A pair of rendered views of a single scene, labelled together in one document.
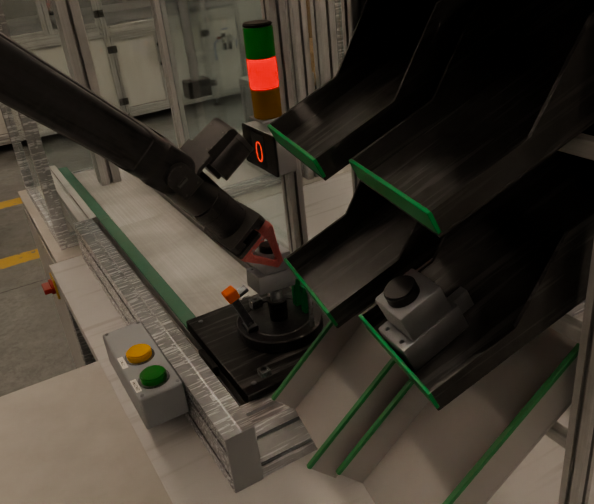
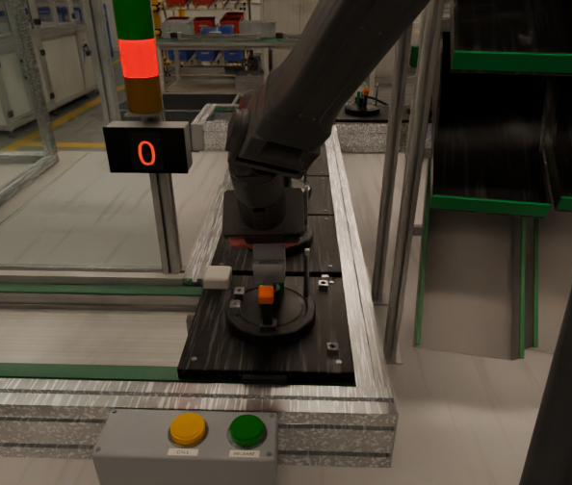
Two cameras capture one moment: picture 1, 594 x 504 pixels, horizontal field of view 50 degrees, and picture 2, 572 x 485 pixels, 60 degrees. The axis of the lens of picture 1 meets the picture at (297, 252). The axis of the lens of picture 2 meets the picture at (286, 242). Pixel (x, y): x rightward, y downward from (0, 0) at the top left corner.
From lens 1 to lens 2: 79 cm
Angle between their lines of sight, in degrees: 53
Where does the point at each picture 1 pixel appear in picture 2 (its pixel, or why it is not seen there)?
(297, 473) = not seen: hidden behind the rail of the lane
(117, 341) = (128, 443)
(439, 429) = (554, 274)
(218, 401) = (330, 399)
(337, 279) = (486, 191)
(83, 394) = not seen: outside the picture
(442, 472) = not seen: outside the picture
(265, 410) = (377, 373)
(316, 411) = (443, 332)
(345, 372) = (444, 288)
